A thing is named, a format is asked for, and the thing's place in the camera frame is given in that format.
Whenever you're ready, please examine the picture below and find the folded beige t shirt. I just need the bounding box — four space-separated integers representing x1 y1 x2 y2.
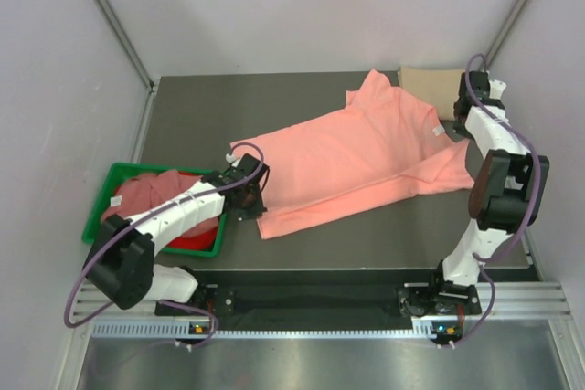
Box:
398 66 464 121

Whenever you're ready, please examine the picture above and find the green plastic bin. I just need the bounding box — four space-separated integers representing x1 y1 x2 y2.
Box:
81 163 227 258

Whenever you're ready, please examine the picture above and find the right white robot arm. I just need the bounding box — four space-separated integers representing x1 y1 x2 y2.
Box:
426 70 550 313

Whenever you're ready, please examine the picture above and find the aluminium frame rail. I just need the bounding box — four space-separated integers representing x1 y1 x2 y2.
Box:
69 282 572 321

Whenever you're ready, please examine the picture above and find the salmon pink t shirt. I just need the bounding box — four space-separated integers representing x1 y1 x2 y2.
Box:
238 70 473 239

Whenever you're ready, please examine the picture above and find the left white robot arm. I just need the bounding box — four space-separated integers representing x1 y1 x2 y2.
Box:
82 153 270 314

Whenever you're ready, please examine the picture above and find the dusty pink shirt in bin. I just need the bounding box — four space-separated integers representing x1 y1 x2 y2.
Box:
101 169 220 238

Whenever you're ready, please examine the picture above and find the slotted grey cable duct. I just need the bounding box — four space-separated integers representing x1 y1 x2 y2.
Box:
90 321 440 341

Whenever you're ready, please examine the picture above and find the red shirt in bin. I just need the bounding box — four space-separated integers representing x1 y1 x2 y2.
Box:
113 171 225 252

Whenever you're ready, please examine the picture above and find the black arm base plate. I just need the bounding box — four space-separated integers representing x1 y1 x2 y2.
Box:
155 270 482 332

